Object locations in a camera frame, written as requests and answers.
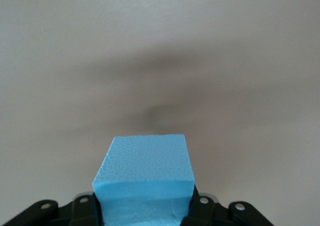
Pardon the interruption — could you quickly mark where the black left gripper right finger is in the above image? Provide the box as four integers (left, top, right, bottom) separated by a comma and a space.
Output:
181, 184, 273, 226

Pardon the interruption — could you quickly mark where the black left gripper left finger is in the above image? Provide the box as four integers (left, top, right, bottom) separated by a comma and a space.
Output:
6, 191, 104, 226

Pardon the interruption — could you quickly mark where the blue foam block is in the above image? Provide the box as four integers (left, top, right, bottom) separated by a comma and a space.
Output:
91, 134, 196, 226

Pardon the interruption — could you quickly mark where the brown table cover sheet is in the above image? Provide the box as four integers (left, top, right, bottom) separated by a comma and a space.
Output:
0, 0, 320, 226

